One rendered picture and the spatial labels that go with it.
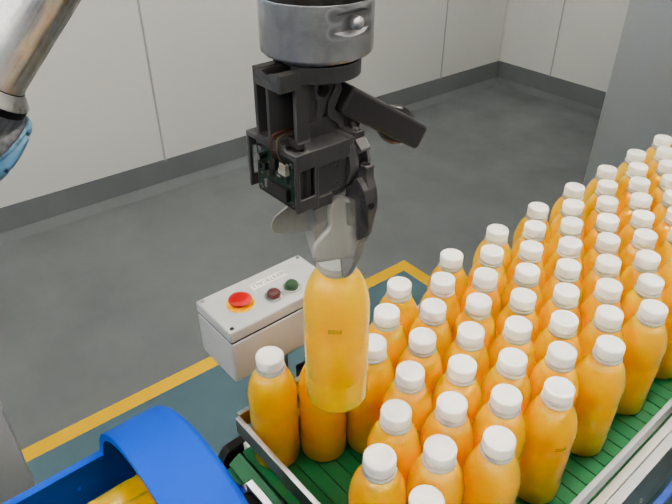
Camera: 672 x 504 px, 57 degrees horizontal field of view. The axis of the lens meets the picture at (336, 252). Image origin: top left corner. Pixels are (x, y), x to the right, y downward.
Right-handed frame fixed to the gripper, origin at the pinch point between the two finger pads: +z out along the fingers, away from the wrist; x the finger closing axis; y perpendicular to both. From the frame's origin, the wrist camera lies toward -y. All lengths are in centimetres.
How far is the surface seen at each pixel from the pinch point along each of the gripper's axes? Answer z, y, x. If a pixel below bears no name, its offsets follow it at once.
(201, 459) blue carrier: 11.8, 19.3, 4.3
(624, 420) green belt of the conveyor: 45, -47, 18
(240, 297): 24.0, -3.7, -26.8
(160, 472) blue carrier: 11.7, 22.8, 3.3
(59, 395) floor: 136, 8, -146
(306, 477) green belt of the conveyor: 45.1, -0.9, -7.6
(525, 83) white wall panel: 130, -398, -233
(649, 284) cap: 24, -55, 12
